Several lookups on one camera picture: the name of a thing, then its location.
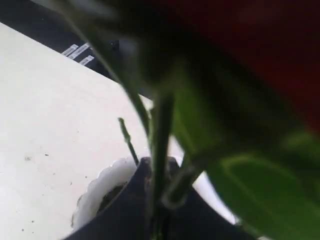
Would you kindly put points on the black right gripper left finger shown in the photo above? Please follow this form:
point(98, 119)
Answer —
point(113, 205)

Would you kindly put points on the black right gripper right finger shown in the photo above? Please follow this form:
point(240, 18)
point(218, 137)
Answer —
point(195, 219)

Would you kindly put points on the artificial red anthurium plant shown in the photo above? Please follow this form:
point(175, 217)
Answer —
point(226, 88)

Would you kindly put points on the white scalloped flower pot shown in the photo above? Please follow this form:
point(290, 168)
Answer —
point(202, 185)

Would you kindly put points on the black base with labels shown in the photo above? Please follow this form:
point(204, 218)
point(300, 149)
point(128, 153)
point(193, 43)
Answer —
point(42, 22)

